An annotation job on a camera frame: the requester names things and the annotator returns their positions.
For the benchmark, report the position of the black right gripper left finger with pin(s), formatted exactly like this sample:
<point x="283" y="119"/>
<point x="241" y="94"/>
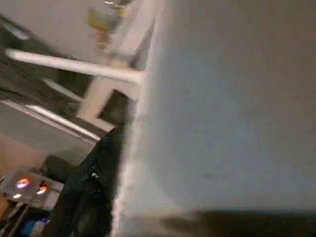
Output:
<point x="91" y="192"/>

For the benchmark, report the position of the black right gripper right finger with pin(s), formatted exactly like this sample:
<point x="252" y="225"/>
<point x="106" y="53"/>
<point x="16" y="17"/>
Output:
<point x="247" y="224"/>

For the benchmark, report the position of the white plastic table top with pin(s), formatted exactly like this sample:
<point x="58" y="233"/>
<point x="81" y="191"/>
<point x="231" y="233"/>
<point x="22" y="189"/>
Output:
<point x="222" y="111"/>

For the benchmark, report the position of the white plastic table leg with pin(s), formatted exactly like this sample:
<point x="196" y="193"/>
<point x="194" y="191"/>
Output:
<point x="74" y="66"/>

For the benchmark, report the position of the black floor box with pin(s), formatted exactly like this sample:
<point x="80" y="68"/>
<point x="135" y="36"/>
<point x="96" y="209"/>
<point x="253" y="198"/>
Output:
<point x="59" y="168"/>

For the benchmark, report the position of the black low media shelf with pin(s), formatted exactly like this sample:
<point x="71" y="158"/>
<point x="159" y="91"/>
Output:
<point x="24" y="222"/>

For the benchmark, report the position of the grey curtain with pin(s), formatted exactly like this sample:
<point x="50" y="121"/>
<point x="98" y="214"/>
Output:
<point x="24" y="81"/>

